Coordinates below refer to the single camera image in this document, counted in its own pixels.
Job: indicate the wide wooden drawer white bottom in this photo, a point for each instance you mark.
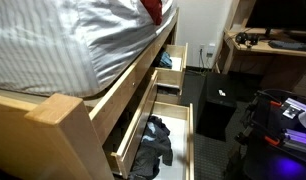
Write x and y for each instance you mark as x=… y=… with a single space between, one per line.
x=176 y=133

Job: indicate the grey patterned garment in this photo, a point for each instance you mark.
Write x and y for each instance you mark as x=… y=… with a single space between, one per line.
x=153 y=153

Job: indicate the white wall outlet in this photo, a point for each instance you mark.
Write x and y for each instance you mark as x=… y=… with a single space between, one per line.
x=210 y=50

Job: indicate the small wooden drawer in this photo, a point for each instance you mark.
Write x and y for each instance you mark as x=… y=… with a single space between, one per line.
x=169 y=77

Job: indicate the aluminium rail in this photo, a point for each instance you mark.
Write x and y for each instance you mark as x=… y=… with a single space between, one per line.
x=298 y=140

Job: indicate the orange clamp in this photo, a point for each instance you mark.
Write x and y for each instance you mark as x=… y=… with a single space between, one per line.
x=275 y=103
x=271 y=140

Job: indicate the black robot cart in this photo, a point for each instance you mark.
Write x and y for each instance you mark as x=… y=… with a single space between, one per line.
x=269 y=160

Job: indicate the wooden desk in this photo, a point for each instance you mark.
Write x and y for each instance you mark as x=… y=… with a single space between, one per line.
x=259 y=63

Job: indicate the red t-shirt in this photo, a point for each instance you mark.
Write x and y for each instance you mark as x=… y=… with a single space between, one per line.
x=154 y=9

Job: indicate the short wooden drawer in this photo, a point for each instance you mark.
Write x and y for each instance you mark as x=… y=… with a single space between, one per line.
x=168 y=95

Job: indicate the black monitor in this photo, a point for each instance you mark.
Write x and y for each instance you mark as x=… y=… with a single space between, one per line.
x=279 y=15

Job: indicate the light blue garment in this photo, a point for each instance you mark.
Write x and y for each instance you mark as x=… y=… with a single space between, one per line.
x=149 y=131

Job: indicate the long shallow wooden drawer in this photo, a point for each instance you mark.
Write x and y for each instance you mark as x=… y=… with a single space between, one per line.
x=136 y=133

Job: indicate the black clamp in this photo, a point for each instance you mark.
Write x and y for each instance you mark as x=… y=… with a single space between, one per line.
x=244 y=136

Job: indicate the black computer tower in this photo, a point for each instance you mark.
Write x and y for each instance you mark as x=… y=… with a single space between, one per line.
x=214 y=113

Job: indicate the navy garment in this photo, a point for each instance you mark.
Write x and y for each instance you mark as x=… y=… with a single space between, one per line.
x=159 y=123

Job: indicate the black headphones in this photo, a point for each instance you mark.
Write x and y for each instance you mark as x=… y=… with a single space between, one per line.
x=246 y=38

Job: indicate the teal garment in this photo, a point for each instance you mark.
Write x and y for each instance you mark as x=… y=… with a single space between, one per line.
x=166 y=60

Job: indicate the light wooden bed frame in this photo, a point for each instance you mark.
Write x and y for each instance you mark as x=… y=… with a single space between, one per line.
x=59 y=140

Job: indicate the white sticker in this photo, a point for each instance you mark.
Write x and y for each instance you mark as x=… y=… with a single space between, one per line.
x=222 y=93

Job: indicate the black keyboard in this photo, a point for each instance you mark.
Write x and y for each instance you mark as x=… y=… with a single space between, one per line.
x=289 y=45

